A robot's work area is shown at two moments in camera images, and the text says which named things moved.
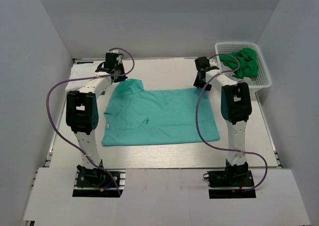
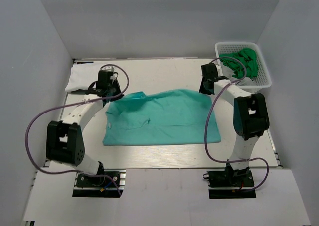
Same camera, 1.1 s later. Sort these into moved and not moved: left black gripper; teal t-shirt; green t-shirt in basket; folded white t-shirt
Moved: left black gripper
Not moved: teal t-shirt; green t-shirt in basket; folded white t-shirt
